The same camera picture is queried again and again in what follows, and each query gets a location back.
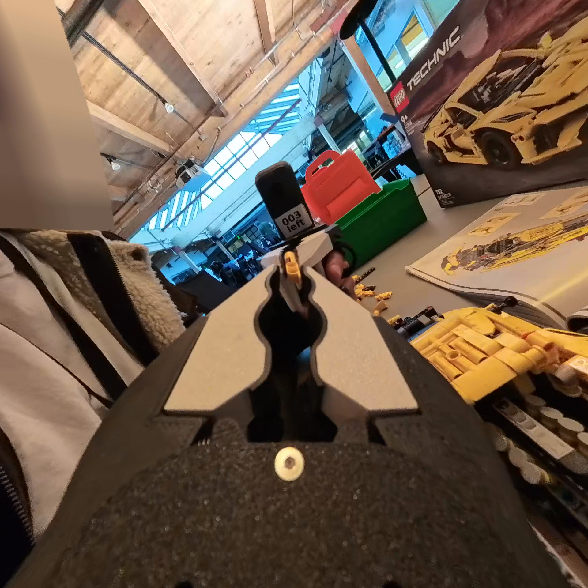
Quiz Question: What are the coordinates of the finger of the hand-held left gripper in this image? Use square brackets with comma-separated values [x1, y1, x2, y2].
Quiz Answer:
[298, 232, 333, 269]
[259, 250, 307, 315]

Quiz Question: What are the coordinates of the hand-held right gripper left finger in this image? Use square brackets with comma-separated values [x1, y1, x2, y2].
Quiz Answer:
[164, 266, 278, 414]

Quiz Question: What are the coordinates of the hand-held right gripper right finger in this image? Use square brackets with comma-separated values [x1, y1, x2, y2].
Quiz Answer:
[304, 266, 420, 427]

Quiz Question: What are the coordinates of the yellow brick panel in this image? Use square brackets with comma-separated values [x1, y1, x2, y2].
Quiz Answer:
[282, 250, 304, 291]

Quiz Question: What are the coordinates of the yellow toy brick car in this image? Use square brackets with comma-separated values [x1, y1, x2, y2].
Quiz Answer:
[388, 296, 588, 552]

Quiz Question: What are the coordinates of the person's left hand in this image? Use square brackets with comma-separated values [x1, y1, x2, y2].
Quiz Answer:
[322, 250, 359, 297]

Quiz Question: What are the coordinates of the red flat sheet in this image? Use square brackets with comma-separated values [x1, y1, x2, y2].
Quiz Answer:
[301, 149, 382, 226]

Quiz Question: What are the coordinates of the pile of yellow brick parts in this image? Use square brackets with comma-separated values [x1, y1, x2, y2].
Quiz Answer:
[351, 276, 393, 318]

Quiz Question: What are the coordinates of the green plastic bin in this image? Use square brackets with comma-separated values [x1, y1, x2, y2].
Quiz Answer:
[335, 178, 428, 269]

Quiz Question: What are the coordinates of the ceiling-mounted unit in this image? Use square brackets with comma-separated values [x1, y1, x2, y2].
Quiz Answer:
[175, 158, 209, 189]

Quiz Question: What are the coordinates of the person's brown fleece-lined jacket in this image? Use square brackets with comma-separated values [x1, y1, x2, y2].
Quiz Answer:
[0, 227, 198, 588]

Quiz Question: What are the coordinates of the open instruction booklet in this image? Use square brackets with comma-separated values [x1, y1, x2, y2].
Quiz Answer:
[405, 186, 588, 331]

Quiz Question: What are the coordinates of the person's white shirt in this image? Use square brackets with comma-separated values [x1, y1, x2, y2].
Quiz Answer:
[0, 248, 143, 529]

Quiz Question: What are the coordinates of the black round-top pole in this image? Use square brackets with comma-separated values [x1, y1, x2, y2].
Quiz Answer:
[339, 0, 398, 83]

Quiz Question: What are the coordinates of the toy car set cardboard box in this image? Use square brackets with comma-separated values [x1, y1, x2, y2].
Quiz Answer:
[387, 0, 588, 208]

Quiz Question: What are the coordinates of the black strap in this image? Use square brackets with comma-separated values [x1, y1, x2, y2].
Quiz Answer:
[0, 236, 129, 407]

